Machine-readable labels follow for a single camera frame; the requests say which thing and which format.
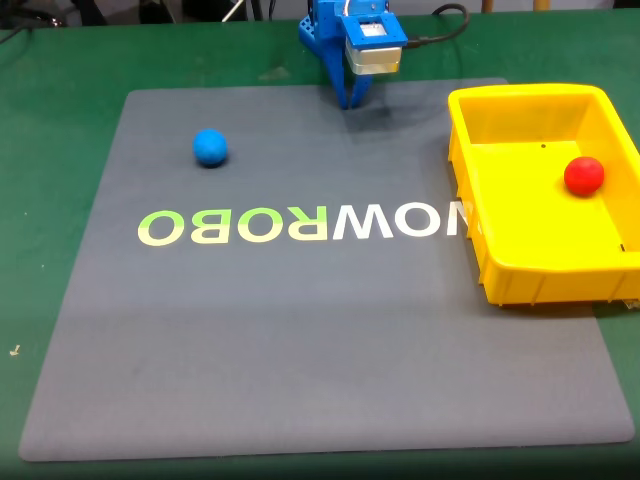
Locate red ball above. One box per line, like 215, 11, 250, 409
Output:
563, 155, 606, 198

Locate blue ball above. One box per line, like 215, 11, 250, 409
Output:
192, 128, 229, 168

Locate yellow plastic bin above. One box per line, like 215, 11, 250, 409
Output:
447, 83, 640, 307

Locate gray mat with NOWROBO print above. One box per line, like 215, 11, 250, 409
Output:
18, 77, 636, 462

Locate silver camera box, blue mount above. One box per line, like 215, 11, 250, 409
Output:
338, 12, 411, 77

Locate black camera cable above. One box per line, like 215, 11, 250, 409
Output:
404, 3, 471, 50

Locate thin black cable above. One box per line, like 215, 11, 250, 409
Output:
0, 24, 34, 46

